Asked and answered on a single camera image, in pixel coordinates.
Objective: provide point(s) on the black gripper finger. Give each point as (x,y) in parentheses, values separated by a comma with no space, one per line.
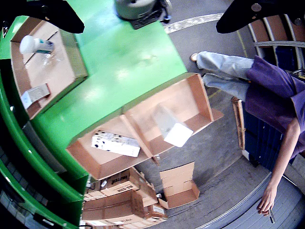
(238,19)
(59,14)

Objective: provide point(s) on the tall white carton box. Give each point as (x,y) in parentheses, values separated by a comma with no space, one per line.
(177,134)

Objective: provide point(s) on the thin dark pen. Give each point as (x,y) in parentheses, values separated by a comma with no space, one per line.
(272,218)

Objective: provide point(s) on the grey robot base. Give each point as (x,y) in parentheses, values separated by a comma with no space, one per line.
(133,8)

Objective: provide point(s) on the bare person forearm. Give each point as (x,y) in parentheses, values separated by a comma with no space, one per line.
(277,169)

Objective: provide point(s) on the shallow cardboard tray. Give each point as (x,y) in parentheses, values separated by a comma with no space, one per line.
(47,71)

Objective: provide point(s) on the red box holographic end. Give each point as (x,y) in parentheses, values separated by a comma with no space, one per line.
(35,94)

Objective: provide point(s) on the divided cardboard box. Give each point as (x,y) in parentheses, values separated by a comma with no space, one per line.
(190,100)

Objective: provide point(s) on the white box black cow spots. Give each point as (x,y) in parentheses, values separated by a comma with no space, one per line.
(114,145)

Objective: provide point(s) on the brown printed cardboard box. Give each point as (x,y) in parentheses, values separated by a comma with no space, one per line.
(119,190)

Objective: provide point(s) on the person hand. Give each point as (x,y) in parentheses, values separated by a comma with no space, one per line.
(268,201)

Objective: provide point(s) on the metal storage rack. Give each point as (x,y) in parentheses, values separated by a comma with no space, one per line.
(269,31)

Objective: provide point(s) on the white bottle translucent cap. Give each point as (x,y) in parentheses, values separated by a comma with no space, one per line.
(28,44)

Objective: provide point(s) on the light sneaker shoe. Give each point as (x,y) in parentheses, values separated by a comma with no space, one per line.
(194,57)

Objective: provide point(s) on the person in purple shirt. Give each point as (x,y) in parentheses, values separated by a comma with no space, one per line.
(269,95)

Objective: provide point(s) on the upright wooden pallet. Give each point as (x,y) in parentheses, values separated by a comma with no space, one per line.
(238,121)

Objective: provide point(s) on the stacked dark blue crates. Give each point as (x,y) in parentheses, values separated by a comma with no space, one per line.
(259,143)

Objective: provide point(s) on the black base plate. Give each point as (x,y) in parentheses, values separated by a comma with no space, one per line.
(143,22)

